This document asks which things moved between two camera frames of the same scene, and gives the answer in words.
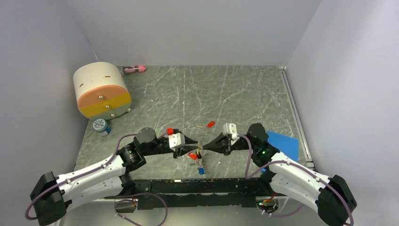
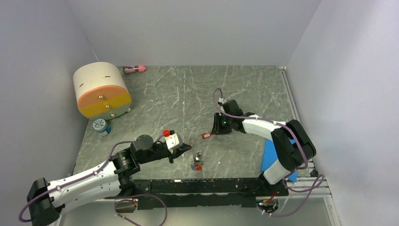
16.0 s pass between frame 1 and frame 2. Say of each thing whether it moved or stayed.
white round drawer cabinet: stayed
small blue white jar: stayed
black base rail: stayed
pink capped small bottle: stayed
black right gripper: moved
